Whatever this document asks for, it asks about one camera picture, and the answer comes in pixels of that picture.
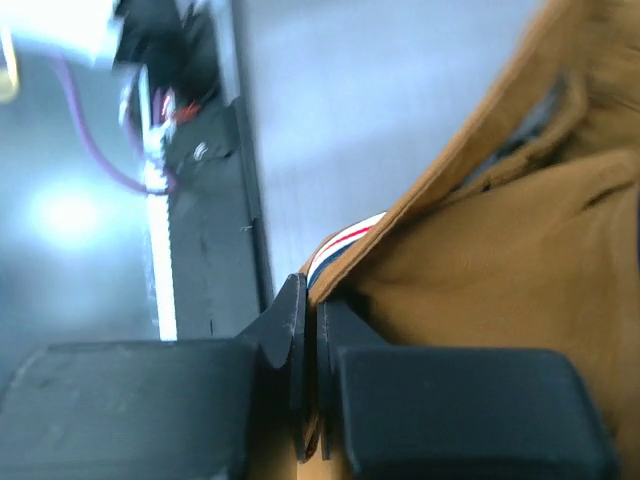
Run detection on mustard brown trousers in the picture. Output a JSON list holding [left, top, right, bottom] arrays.
[[303, 1, 639, 479]]

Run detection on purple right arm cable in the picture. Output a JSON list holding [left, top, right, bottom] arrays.
[[49, 49, 176, 196]]

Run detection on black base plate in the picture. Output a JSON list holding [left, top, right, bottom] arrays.
[[115, 1, 273, 340]]

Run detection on white slotted cable duct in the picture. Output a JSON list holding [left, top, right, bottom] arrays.
[[138, 67, 178, 342]]

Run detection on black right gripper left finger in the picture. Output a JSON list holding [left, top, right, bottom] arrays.
[[1, 274, 306, 479]]

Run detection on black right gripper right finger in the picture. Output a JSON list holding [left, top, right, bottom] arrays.
[[317, 301, 620, 479]]

